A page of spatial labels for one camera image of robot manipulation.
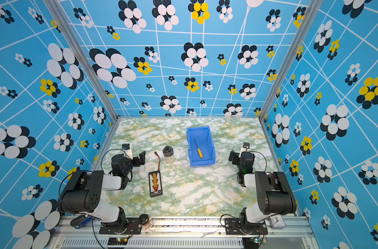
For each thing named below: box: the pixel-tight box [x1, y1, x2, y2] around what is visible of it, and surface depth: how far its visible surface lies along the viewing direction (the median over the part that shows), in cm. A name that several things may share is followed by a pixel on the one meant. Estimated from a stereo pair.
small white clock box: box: [270, 214, 287, 229], surface depth 74 cm
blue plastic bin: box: [186, 126, 216, 167], surface depth 102 cm
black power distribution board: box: [148, 170, 164, 198], surface depth 87 cm
